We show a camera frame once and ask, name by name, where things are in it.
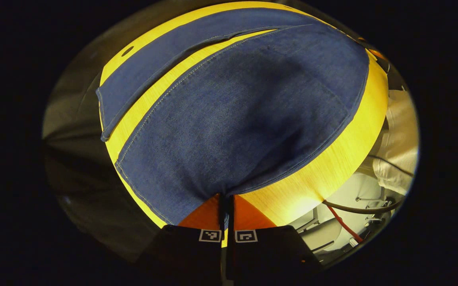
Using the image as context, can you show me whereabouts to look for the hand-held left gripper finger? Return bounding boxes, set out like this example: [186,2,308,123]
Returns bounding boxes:
[134,193,227,286]
[227,194,322,286]

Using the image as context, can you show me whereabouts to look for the blue denim jeans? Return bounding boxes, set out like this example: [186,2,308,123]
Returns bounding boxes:
[96,7,371,227]

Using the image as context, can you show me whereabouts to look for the person's white clothing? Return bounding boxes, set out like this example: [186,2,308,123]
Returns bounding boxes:
[372,89,419,196]

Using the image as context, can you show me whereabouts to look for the black backdrop cloth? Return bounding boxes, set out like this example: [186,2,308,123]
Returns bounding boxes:
[41,71,166,263]

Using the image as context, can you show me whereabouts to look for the red cable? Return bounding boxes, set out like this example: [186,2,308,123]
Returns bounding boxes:
[326,205,364,243]

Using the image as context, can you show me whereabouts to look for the black cable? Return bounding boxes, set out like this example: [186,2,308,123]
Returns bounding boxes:
[322,197,406,215]

